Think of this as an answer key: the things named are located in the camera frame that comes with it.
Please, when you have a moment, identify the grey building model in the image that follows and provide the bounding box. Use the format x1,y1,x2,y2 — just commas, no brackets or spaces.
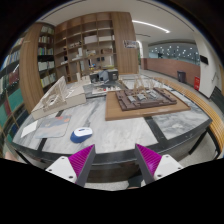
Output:
90,69,118,84

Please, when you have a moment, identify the dark side bookshelf with books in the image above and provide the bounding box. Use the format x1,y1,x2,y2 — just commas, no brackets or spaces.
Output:
37,24,57,92

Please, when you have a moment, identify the brown model on wooden board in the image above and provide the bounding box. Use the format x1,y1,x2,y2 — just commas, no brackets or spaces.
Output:
105,87,190,121

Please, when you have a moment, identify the red sign box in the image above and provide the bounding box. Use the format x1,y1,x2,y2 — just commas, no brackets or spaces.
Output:
194,76,200,91

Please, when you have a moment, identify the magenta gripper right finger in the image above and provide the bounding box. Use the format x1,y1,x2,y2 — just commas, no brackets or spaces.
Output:
134,144,183,184

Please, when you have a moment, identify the large wooden bookshelf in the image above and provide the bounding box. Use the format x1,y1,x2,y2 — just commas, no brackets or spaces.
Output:
54,12,138,83

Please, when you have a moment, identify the white paper sheet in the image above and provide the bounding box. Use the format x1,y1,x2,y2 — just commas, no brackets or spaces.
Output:
21,121,37,137

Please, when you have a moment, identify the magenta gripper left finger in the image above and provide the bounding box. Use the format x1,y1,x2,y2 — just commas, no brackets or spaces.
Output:
46,145,96,187

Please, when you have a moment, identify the black trash bin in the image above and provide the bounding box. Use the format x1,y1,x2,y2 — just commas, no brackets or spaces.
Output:
177,71,186,83

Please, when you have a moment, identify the curved wooden bench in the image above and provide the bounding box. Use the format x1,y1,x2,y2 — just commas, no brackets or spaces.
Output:
156,78,224,154

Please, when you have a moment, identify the blue and white computer mouse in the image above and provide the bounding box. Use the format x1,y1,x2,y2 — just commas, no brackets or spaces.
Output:
70,127,93,143

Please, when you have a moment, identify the white architectural model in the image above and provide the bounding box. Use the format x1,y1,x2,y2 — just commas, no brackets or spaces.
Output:
31,77,86,120

